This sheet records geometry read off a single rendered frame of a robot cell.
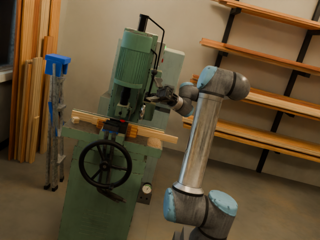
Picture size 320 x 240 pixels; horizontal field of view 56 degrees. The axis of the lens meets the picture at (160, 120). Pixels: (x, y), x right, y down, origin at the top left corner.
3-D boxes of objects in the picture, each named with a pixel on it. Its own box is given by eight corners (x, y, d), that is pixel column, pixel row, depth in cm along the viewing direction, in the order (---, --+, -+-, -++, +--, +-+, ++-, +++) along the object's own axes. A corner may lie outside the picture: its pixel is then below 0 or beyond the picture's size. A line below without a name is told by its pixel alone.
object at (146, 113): (138, 118, 207) (142, 101, 204) (139, 115, 214) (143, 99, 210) (152, 121, 207) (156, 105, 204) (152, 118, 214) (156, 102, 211)
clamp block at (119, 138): (95, 145, 169) (98, 131, 166) (100, 137, 182) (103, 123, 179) (121, 151, 170) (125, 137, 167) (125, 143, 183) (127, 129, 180)
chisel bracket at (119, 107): (114, 118, 186) (116, 105, 184) (117, 112, 200) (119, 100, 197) (125, 121, 187) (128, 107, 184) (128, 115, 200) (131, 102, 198)
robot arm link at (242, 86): (262, 75, 137) (213, 91, 203) (236, 69, 135) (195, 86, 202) (257, 101, 136) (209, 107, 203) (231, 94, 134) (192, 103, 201)
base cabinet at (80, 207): (53, 255, 201) (70, 158, 181) (77, 206, 256) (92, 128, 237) (119, 268, 204) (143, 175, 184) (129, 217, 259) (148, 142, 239)
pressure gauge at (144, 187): (140, 195, 181) (143, 183, 179) (140, 192, 184) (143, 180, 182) (150, 197, 181) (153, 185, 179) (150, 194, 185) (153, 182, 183)
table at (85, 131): (54, 141, 168) (55, 131, 167) (70, 125, 198) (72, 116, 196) (160, 165, 172) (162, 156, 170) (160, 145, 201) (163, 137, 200)
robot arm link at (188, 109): (184, 106, 200) (182, 120, 196) (172, 97, 192) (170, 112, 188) (195, 103, 194) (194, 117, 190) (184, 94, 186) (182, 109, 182)
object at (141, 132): (91, 124, 192) (92, 117, 191) (92, 123, 194) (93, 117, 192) (176, 144, 195) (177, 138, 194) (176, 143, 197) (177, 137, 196)
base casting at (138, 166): (71, 158, 182) (73, 145, 179) (92, 128, 237) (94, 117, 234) (143, 175, 184) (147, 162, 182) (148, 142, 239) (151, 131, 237)
